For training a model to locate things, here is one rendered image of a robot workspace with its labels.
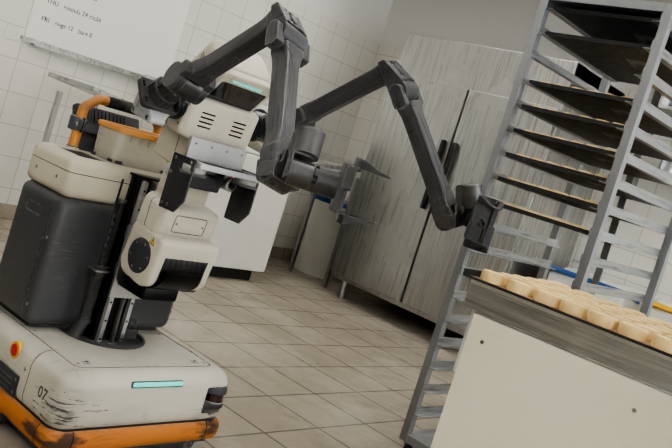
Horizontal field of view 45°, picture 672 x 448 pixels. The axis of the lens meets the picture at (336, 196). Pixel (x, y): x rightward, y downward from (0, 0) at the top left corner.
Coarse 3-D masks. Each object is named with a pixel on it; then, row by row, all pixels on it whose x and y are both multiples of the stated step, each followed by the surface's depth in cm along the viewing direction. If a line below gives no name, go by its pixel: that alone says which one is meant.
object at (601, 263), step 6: (594, 264) 271; (600, 264) 274; (606, 264) 278; (612, 264) 281; (618, 264) 285; (612, 270) 282; (618, 270) 286; (624, 270) 289; (630, 270) 293; (636, 270) 297; (642, 270) 301; (642, 276) 302; (648, 276) 306
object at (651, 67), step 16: (656, 48) 258; (656, 64) 258; (640, 96) 259; (640, 112) 259; (624, 144) 260; (624, 160) 260; (608, 192) 261; (608, 208) 261; (592, 240) 262; (592, 256) 262; (576, 288) 263
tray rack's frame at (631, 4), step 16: (560, 0) 284; (576, 0) 280; (592, 0) 276; (608, 0) 272; (624, 0) 268; (640, 0) 264; (656, 16) 276; (608, 80) 333; (656, 96) 320; (560, 208) 337; (544, 256) 338; (544, 272) 337; (656, 272) 307; (656, 288) 307; (416, 432) 302; (432, 432) 308
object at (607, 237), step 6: (588, 234) 263; (606, 234) 272; (612, 234) 275; (606, 240) 273; (612, 240) 276; (618, 240) 279; (624, 240) 283; (630, 240) 286; (624, 246) 284; (630, 246) 288; (636, 246) 291; (642, 246) 295; (648, 246) 299; (642, 252) 297; (648, 252) 300; (654, 252) 304
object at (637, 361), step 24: (480, 288) 160; (504, 312) 156; (528, 312) 153; (552, 312) 150; (552, 336) 149; (576, 336) 147; (600, 336) 144; (600, 360) 143; (624, 360) 141; (648, 360) 138
